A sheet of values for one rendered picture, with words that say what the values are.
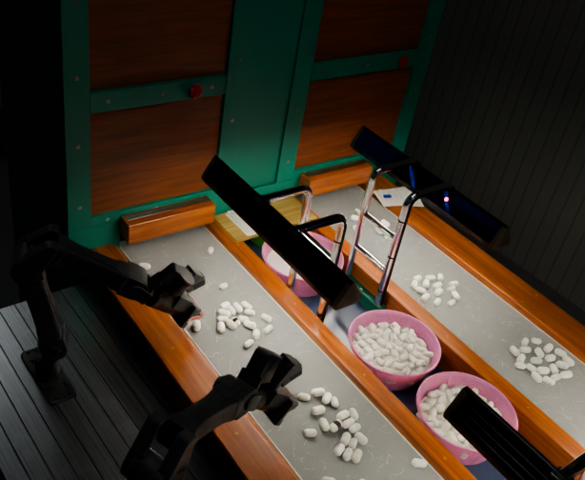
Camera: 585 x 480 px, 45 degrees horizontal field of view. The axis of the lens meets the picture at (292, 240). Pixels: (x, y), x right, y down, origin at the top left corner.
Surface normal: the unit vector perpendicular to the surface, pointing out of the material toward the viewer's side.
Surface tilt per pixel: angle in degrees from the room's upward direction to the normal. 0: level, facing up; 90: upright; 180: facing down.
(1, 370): 0
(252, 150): 90
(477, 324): 0
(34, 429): 0
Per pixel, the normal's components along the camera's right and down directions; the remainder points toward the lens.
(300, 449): 0.15, -0.80
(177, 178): 0.58, 0.55
